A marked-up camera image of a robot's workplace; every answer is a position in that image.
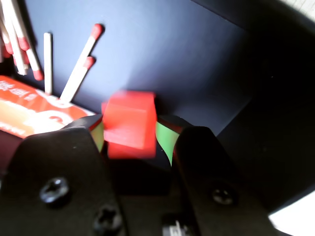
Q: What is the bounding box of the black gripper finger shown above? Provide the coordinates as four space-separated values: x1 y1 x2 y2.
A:
0 114 131 236
157 115 279 236

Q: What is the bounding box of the black box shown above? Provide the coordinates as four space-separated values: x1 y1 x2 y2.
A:
0 0 315 217

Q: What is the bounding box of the orange matchbox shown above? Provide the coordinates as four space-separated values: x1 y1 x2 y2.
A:
0 75 97 140

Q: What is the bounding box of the red wooden cube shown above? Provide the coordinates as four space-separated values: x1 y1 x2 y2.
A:
101 90 158 159

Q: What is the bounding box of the red-tipped wooden match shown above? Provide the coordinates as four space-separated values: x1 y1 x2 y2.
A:
73 56 96 95
2 0 31 51
60 23 104 103
0 14 14 55
9 0 44 82

